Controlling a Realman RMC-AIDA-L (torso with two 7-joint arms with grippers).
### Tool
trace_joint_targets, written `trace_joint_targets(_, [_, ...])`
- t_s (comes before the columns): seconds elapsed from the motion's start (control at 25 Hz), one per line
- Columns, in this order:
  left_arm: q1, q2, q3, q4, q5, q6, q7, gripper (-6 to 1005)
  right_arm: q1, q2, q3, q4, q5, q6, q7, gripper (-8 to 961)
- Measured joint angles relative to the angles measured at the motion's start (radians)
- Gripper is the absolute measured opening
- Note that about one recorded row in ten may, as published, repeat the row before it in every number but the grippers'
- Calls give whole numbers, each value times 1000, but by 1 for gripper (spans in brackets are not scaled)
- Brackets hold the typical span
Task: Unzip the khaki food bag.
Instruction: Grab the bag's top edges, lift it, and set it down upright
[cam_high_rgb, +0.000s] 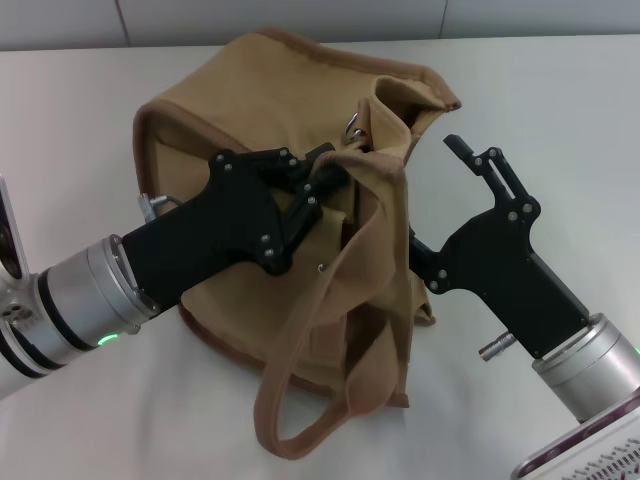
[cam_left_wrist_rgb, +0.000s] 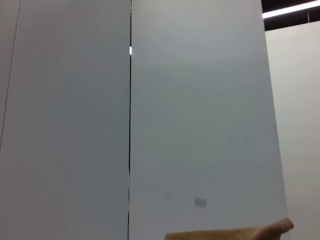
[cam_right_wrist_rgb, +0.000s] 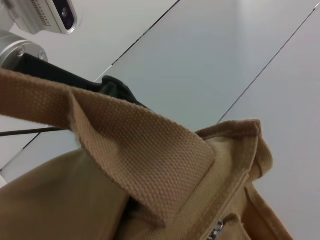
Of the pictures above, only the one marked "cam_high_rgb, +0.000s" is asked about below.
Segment khaki canvas food bag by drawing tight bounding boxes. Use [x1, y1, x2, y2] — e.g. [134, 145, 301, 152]
[133, 25, 464, 449]

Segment right gripper cable plug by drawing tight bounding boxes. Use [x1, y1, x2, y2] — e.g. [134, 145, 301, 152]
[478, 330, 517, 360]

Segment gripper cable plug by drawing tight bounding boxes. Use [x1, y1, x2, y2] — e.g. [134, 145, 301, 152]
[138, 193, 182, 221]
[478, 330, 517, 360]

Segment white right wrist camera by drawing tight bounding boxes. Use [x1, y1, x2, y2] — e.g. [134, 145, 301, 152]
[509, 399, 640, 480]

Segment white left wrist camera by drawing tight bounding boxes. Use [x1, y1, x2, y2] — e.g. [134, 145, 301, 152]
[0, 174, 31, 281]

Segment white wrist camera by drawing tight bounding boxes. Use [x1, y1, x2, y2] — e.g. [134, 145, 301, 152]
[509, 399, 640, 480]
[0, 174, 31, 281]

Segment left gripper cable plug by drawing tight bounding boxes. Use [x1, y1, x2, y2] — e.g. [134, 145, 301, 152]
[138, 193, 182, 221]

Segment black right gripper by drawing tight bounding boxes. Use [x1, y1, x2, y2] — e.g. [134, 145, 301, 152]
[408, 133, 591, 359]

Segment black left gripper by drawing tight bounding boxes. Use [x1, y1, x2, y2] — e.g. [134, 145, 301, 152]
[122, 142, 351, 314]

